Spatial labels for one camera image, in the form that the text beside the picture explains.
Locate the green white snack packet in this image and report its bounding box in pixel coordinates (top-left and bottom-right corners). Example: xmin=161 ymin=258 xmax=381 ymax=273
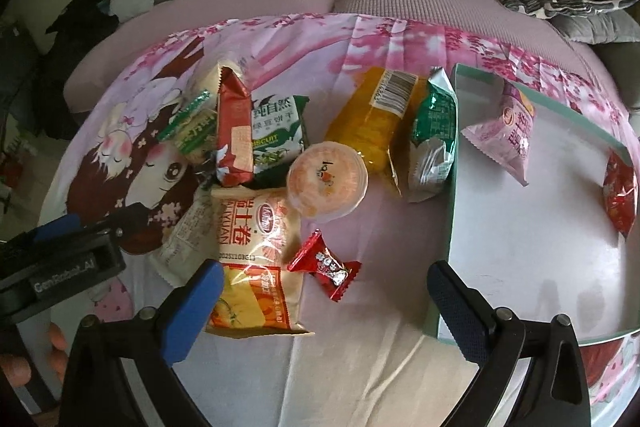
xmin=408 ymin=67 xmax=459 ymax=202

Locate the white beige snack packet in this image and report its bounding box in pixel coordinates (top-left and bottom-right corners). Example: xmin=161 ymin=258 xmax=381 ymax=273
xmin=150 ymin=188 xmax=218 ymax=287

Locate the small green striped packet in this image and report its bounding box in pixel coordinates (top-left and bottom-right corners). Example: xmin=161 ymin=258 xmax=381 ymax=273
xmin=157 ymin=89 xmax=218 ymax=166

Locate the red candy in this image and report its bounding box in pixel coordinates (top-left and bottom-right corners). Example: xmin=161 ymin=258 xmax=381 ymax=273
xmin=286 ymin=229 xmax=361 ymax=303

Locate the grey cushion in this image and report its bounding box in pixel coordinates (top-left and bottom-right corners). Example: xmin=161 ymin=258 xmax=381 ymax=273
xmin=550 ymin=10 xmax=640 ymax=46

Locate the person's left hand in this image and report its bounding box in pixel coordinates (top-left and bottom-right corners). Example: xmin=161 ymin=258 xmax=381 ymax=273
xmin=1 ymin=322 xmax=68 ymax=388

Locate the teal white cardboard box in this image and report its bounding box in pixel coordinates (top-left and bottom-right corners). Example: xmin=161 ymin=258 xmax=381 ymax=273
xmin=425 ymin=87 xmax=639 ymax=345

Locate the black clothing on sofa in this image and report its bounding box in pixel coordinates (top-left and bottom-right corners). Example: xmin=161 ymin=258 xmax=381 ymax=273
xmin=32 ymin=0 xmax=119 ymax=140

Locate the red snack packet in box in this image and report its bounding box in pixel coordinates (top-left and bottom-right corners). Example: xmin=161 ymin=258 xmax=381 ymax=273
xmin=603 ymin=150 xmax=638 ymax=239

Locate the green biscuit packet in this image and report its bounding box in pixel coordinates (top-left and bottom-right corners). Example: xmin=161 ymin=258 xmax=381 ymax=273
xmin=252 ymin=94 xmax=309 ymax=186

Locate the pink snack bag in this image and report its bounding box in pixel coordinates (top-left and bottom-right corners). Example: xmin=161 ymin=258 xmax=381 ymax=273
xmin=462 ymin=80 xmax=536 ymax=186

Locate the yellow egg roll snack bag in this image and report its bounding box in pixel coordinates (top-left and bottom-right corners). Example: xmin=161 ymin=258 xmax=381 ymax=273
xmin=206 ymin=186 xmax=309 ymax=339

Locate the pink anime printed cloth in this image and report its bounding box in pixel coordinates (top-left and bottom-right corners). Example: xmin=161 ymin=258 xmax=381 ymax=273
xmin=40 ymin=14 xmax=639 ymax=426

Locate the red biscuit packet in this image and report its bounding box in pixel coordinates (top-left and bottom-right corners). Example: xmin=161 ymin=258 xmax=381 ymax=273
xmin=216 ymin=67 xmax=254 ymax=187

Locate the orange translucent snack bag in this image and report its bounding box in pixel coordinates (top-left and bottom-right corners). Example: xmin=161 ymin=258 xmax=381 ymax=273
xmin=324 ymin=67 xmax=426 ymax=191

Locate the orange jelly cup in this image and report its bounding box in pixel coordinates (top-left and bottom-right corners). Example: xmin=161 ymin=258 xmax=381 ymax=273
xmin=286 ymin=141 xmax=369 ymax=222

